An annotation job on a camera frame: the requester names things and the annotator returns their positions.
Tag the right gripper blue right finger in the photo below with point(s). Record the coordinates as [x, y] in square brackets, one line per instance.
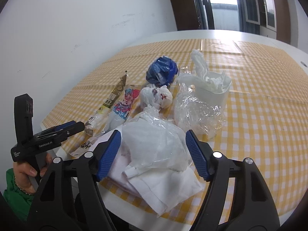
[199, 153]

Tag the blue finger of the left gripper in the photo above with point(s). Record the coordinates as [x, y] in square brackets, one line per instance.
[73, 129]
[62, 126]

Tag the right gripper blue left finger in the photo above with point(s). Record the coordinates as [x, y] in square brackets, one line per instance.
[105, 153]

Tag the gold brown snack wrapper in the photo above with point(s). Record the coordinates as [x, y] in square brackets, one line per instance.
[98, 119]

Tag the colourful printed snack wrapper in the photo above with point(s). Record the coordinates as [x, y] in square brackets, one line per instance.
[121, 110]

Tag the white tissue paper napkin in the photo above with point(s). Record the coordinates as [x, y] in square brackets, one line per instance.
[161, 189]

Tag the person's left hand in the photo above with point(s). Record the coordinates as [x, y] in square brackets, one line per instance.
[22, 172]

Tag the white translucent plastic bag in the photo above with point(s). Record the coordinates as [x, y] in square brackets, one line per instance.
[153, 142]

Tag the clear crumpled plastic bag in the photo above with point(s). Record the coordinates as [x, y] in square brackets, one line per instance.
[184, 114]

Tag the green sleeve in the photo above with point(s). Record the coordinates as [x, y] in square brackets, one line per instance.
[18, 200]

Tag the white plastic cup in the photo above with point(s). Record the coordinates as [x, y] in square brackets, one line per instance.
[211, 99]

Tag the white knotted printed bag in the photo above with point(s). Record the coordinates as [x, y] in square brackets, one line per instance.
[158, 97]

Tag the yellow checkered tablecloth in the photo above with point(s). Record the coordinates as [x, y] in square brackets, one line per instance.
[244, 99]

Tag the crumpled blue plastic bag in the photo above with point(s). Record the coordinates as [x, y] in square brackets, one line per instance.
[162, 72]

